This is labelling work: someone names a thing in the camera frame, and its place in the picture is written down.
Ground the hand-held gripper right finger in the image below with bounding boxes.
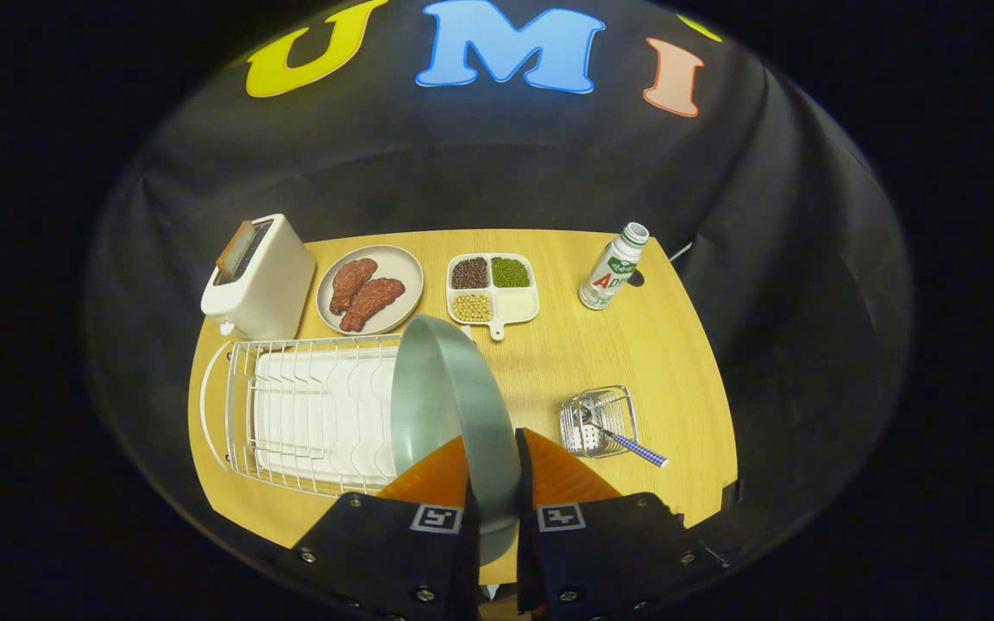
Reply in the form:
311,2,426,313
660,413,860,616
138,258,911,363
514,427,718,621

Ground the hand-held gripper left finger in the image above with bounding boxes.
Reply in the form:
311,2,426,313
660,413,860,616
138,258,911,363
290,434,482,621

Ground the blue checked handle spoon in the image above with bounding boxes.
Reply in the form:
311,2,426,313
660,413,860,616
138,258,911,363
579,405,670,469

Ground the metal wire basket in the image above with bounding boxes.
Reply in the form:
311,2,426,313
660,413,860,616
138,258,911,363
558,385,639,459

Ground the pale green plate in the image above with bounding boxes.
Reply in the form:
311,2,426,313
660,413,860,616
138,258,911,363
390,315,522,566

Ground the white wire dish rack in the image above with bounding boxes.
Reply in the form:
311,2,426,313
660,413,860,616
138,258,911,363
199,335,403,499

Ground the beige round plate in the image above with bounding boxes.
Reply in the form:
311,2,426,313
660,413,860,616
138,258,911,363
316,245,425,336

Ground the white drip tray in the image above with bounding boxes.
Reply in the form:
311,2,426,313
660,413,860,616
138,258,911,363
253,345,399,484

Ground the red meat piece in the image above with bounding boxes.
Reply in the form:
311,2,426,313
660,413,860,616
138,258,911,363
340,277,406,334
329,258,379,316

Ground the white divided tray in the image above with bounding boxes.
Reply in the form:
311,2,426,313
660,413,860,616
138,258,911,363
446,253,541,342

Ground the pile of yellow soybeans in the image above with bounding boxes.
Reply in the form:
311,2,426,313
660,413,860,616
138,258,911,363
452,292,494,323

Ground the white green label drink bottle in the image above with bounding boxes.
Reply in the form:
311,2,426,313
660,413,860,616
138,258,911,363
578,222,651,311

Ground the white toaster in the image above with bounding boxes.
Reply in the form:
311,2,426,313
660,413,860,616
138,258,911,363
200,213,317,342

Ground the pile of dark red beans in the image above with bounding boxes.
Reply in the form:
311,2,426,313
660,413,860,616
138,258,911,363
450,257,491,290

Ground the pile of green beans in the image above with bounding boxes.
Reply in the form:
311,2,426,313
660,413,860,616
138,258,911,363
491,257,532,289

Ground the brown toast slice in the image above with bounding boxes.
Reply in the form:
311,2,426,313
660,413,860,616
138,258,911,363
215,220,256,279

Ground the black backdrop cloth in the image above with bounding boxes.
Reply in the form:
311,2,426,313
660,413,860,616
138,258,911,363
87,0,912,570

